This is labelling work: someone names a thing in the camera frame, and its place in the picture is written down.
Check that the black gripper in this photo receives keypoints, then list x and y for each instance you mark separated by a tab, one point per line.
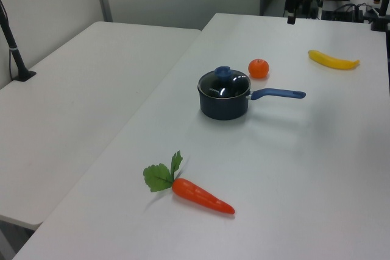
291	2

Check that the glass lid with blue knob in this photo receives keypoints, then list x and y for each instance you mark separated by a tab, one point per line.
236	85

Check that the black electronics box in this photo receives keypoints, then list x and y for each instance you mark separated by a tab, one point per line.
341	15

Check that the yellow toy banana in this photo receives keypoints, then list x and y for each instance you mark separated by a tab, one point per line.
332	61

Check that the orange toy tangerine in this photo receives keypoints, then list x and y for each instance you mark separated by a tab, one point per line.
259	68

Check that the dark blue saucepan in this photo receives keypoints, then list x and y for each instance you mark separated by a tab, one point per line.
222	107

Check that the orange toy carrot with leaves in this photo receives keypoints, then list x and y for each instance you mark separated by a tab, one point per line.
198	194

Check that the white side table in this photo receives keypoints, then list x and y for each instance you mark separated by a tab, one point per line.
76	104

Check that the black pole with base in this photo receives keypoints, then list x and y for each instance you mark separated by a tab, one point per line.
15	56

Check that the black camera stand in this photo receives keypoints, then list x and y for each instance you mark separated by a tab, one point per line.
381	22

